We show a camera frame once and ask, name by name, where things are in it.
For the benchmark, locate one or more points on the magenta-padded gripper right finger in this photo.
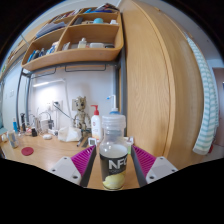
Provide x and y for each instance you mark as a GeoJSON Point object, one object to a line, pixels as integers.
{"type": "Point", "coordinates": [158, 168]}

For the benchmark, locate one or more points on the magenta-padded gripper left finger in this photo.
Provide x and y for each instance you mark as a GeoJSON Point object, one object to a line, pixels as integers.
{"type": "Point", "coordinates": [68, 168]}

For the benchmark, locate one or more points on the clear juice bottle black label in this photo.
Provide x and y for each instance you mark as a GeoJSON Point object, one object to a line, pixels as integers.
{"type": "Point", "coordinates": [113, 163]}

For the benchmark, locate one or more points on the crumpled white bag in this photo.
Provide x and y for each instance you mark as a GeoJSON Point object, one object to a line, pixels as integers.
{"type": "Point", "coordinates": [70, 134]}

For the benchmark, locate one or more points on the small white desk clock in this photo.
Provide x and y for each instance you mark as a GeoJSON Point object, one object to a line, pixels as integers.
{"type": "Point", "coordinates": [92, 142]}

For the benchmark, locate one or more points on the small white oval case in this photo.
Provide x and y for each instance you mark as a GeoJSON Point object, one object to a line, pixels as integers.
{"type": "Point", "coordinates": [47, 136]}

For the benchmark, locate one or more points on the flat round red coaster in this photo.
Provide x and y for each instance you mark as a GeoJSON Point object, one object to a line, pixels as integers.
{"type": "Point", "coordinates": [27, 151]}

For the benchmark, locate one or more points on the white lotion bottle red pump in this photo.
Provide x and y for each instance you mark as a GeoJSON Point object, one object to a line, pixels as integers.
{"type": "Point", "coordinates": [96, 126]}

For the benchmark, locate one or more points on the brown tree creature figurine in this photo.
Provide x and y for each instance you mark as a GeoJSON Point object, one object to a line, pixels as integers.
{"type": "Point", "coordinates": [81, 113]}

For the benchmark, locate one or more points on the green striped white towel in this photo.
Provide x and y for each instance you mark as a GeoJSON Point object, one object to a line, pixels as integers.
{"type": "Point", "coordinates": [206, 110]}

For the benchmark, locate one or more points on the blue spray bottle white nozzle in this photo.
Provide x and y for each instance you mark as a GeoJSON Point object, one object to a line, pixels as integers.
{"type": "Point", "coordinates": [114, 105]}

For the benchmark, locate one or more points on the wooden wardrobe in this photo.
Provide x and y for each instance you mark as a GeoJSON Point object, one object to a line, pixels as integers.
{"type": "Point", "coordinates": [150, 83]}

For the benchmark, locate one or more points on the white desk lamp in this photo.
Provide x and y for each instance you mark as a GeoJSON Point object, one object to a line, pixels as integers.
{"type": "Point", "coordinates": [41, 84]}

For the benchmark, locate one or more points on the wooden shelf unit with items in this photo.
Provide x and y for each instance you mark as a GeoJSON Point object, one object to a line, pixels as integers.
{"type": "Point", "coordinates": [71, 55]}

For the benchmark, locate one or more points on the long wooden shelf with items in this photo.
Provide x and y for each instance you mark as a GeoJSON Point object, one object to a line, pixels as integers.
{"type": "Point", "coordinates": [18, 53]}

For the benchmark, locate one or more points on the white wall socket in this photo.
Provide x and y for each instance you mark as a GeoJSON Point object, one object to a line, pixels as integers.
{"type": "Point", "coordinates": [57, 107]}

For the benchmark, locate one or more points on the white wall box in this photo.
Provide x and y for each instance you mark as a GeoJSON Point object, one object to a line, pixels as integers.
{"type": "Point", "coordinates": [75, 104]}

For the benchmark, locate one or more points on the grey metal frame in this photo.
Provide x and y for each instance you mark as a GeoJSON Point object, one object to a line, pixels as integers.
{"type": "Point", "coordinates": [122, 100]}

